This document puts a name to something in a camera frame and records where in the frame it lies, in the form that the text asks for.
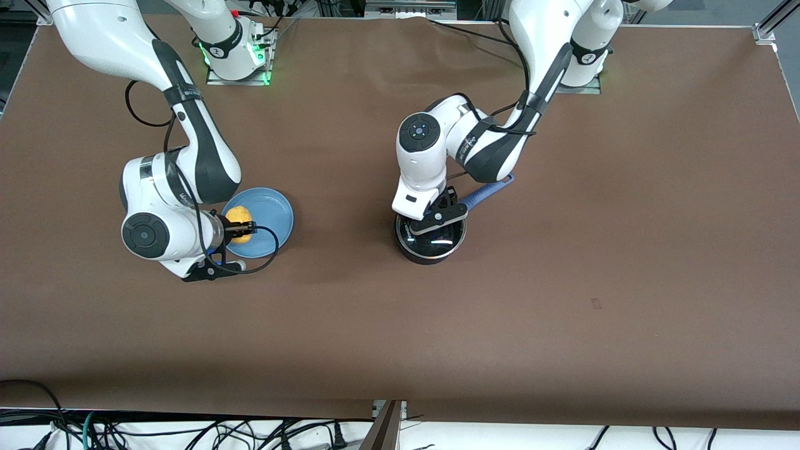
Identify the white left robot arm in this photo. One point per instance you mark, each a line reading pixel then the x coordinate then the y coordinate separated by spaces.
pixel 422 162

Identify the glass lid with blue knob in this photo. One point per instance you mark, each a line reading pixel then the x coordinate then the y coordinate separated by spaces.
pixel 437 245

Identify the aluminium corner bracket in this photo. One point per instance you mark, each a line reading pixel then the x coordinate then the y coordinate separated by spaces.
pixel 765 34

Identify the brown table leg beam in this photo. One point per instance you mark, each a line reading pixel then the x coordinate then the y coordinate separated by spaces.
pixel 382 431

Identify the brown table cover sheet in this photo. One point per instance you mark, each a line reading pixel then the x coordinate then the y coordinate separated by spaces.
pixel 375 312

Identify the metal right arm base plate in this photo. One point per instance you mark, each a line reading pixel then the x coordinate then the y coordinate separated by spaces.
pixel 215 79

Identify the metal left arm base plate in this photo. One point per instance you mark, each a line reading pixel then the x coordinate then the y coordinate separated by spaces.
pixel 578 89

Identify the white metal edge bracket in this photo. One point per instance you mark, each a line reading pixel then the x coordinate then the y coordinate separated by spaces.
pixel 400 409

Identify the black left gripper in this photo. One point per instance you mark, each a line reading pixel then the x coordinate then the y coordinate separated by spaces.
pixel 447 200

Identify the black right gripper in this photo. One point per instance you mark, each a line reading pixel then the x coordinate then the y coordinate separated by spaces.
pixel 231 230

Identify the blue round plate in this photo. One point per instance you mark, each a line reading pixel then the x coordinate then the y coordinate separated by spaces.
pixel 272 219

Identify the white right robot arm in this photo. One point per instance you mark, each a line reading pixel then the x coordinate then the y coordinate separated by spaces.
pixel 144 234

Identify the black power plug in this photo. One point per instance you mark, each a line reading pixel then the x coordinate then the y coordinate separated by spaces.
pixel 338 435

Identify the yellow potato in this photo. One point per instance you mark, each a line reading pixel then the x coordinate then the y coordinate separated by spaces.
pixel 239 215

